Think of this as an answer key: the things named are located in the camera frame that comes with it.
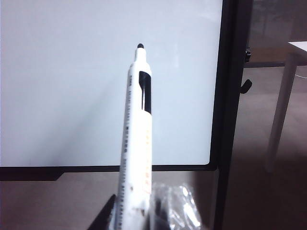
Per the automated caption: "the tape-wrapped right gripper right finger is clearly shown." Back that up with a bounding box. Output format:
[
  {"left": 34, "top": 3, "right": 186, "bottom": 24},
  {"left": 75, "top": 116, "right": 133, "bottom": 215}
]
[{"left": 147, "top": 182, "right": 202, "bottom": 230}]

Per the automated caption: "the white whiteboard with black frame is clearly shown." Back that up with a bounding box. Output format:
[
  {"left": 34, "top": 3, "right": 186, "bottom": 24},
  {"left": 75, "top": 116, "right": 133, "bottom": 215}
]
[{"left": 0, "top": 0, "right": 232, "bottom": 172}]

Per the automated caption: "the white table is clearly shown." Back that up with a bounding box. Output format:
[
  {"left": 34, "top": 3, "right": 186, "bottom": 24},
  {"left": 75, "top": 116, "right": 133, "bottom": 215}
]
[{"left": 265, "top": 40, "right": 307, "bottom": 173}]

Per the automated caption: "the black whiteboard stand post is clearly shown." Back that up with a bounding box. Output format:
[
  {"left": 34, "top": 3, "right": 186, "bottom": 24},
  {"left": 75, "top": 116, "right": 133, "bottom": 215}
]
[{"left": 213, "top": 0, "right": 251, "bottom": 230}]

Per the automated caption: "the white marker pen black tip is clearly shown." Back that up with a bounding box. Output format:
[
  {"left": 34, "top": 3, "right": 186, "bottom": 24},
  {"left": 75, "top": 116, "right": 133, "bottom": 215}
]
[{"left": 112, "top": 43, "right": 154, "bottom": 230}]

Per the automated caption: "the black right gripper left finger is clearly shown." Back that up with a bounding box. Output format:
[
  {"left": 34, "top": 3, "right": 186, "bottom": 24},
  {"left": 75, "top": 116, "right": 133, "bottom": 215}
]
[{"left": 92, "top": 194, "right": 118, "bottom": 230}]

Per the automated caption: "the black stand lever handle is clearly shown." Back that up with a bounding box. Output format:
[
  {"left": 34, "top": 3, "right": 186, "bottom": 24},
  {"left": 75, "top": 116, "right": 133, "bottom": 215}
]
[{"left": 239, "top": 78, "right": 253, "bottom": 94}]

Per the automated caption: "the black whiteboard marker tray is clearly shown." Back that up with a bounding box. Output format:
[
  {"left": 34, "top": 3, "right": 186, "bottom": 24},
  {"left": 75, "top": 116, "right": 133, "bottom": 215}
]
[{"left": 0, "top": 167, "right": 65, "bottom": 182}]

